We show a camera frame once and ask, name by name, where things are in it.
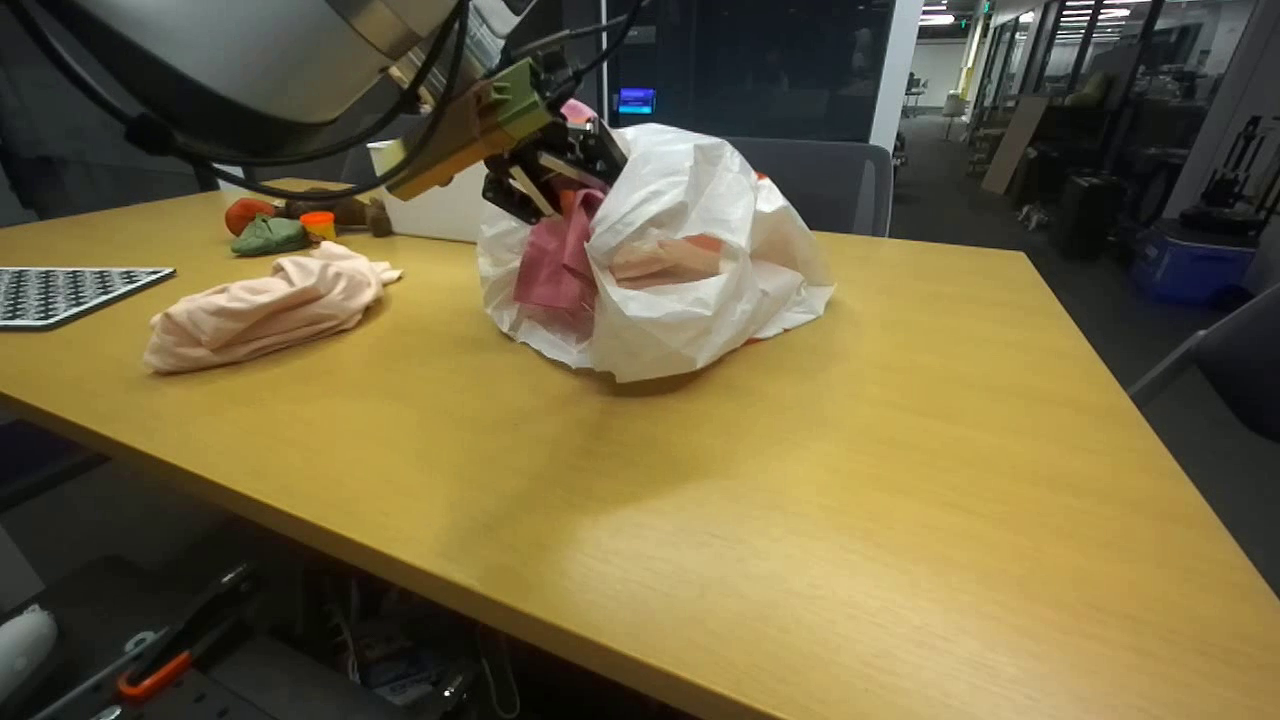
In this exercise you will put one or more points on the blue storage bin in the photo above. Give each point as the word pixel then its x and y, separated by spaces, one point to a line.
pixel 1187 267

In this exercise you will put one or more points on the blue lit display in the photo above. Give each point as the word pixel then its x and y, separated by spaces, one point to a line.
pixel 638 101

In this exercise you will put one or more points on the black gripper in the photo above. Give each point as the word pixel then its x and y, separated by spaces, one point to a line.
pixel 584 142

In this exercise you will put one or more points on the brown leaning board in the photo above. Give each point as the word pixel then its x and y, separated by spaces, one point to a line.
pixel 1013 146

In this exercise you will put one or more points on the green cloth toy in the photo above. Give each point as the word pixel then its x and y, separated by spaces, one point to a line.
pixel 266 239

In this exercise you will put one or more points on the black machine stand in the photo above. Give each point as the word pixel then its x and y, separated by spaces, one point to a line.
pixel 1241 172

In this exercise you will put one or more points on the white plastic bag orange print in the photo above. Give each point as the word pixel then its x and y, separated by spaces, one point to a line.
pixel 721 306

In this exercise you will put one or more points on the white rounded housing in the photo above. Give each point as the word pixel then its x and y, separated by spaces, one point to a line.
pixel 26 652

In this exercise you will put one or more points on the grey studded tray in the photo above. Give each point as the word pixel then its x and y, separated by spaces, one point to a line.
pixel 66 291

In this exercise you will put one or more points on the peach t-shirt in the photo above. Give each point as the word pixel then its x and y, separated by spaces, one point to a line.
pixel 240 315

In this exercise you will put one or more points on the olive wrist camera box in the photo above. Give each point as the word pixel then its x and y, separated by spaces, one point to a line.
pixel 467 135

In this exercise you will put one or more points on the pink t-shirt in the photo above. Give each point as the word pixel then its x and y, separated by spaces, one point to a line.
pixel 561 274

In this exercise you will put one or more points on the black bin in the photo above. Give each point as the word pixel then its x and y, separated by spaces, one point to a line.
pixel 1090 214

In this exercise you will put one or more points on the dark grey chair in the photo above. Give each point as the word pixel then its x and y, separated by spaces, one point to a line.
pixel 1244 361

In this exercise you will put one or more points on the white pillar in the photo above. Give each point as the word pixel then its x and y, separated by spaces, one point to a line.
pixel 899 67

